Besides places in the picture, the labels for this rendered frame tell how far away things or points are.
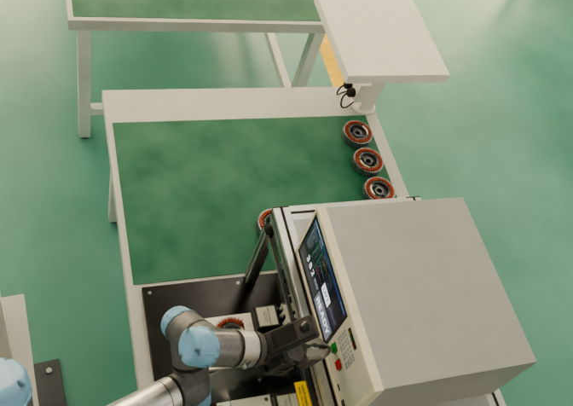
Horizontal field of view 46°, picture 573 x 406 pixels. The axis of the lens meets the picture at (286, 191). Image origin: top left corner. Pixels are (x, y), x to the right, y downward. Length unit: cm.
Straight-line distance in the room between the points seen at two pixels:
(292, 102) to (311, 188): 39
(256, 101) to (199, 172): 40
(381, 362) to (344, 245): 27
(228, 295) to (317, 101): 91
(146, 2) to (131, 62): 86
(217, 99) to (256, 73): 123
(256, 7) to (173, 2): 34
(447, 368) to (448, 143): 243
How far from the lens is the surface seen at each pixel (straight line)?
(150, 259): 204
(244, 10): 284
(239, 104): 246
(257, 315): 182
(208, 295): 199
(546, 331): 339
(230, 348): 133
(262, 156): 233
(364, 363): 140
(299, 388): 161
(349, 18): 222
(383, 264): 151
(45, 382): 268
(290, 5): 293
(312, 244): 159
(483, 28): 465
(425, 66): 217
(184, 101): 243
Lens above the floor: 253
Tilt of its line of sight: 52 degrees down
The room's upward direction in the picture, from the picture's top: 22 degrees clockwise
